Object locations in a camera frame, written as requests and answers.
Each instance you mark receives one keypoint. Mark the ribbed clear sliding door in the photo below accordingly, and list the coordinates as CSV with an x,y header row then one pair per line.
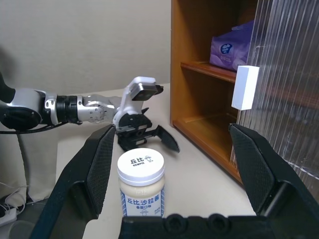
x,y
306,99
264,124

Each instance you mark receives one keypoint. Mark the beige hanging cloth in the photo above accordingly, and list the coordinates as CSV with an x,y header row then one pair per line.
x,y
40,161

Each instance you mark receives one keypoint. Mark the white-lidded salad dressing jar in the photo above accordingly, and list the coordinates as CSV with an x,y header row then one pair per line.
x,y
140,164

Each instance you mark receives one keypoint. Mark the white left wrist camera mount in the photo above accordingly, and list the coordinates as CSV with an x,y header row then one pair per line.
x,y
128,104

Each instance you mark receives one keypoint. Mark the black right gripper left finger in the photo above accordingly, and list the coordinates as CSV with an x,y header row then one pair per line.
x,y
82,179

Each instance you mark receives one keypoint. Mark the white power strip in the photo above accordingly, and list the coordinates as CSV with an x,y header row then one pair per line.
x,y
7,216

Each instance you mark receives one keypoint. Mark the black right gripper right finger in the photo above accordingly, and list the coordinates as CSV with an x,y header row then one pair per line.
x,y
269,179

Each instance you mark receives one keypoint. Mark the purple tissue pack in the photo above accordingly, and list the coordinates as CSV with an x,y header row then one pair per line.
x,y
229,54

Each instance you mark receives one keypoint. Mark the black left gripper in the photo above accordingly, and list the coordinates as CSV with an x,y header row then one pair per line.
x,y
133,130

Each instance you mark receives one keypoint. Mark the wooden cabinet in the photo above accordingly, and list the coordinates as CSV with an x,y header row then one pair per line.
x,y
199,99

